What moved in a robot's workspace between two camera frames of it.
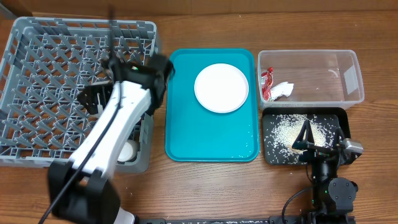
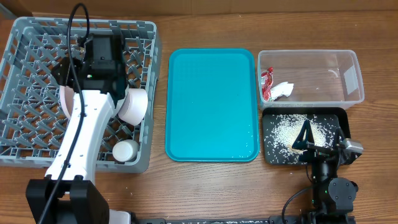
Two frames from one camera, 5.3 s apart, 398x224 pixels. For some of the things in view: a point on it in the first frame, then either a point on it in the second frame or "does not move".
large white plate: (222, 88) → (68, 96)
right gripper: (314, 152) does not move
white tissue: (282, 88) does not move
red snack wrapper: (267, 81) does not move
